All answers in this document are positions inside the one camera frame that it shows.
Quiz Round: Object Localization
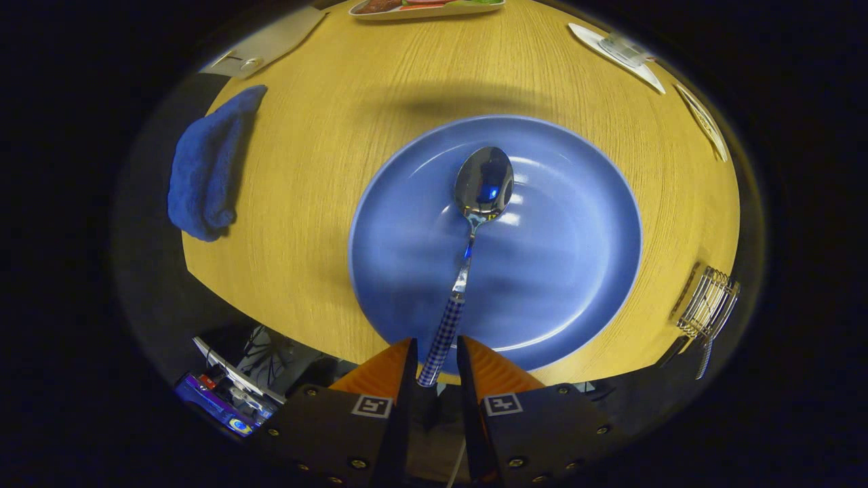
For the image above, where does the metal wire basket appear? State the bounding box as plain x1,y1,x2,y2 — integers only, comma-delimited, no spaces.
668,264,741,340

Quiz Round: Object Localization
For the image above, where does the white divided snack tray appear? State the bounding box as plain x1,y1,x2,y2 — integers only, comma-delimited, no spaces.
673,81,730,163

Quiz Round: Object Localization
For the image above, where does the blue round plate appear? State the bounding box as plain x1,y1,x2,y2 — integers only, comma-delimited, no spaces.
348,115,644,375

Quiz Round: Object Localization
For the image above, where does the checkered handle fork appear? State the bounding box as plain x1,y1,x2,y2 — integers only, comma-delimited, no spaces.
695,335,714,380

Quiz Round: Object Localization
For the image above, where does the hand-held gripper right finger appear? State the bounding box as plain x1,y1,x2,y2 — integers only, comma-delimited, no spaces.
456,335,631,488

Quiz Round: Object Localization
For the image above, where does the white square coaster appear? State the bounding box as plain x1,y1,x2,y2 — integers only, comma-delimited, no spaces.
568,22,667,95

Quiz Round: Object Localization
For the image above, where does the white side desk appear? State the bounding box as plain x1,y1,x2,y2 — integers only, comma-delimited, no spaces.
193,324,292,405

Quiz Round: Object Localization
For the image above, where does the laptop with lit screen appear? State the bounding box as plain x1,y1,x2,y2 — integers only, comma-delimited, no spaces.
174,371,279,438

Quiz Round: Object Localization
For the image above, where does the white toaster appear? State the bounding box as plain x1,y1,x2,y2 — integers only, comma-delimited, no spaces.
199,5,328,80

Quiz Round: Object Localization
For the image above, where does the small white bottle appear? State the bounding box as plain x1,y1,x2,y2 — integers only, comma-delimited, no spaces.
597,30,657,68

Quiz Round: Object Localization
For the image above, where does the plate of food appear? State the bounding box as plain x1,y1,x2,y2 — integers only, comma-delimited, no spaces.
348,0,507,21

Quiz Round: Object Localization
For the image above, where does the checkered handle spoon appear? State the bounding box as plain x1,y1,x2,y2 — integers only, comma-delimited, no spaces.
416,146,515,388

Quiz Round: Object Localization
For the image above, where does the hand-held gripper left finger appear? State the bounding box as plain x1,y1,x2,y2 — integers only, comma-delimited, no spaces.
252,337,419,488

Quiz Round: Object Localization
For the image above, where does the blue folded cloth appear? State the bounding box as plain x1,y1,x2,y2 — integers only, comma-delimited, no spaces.
167,84,269,243

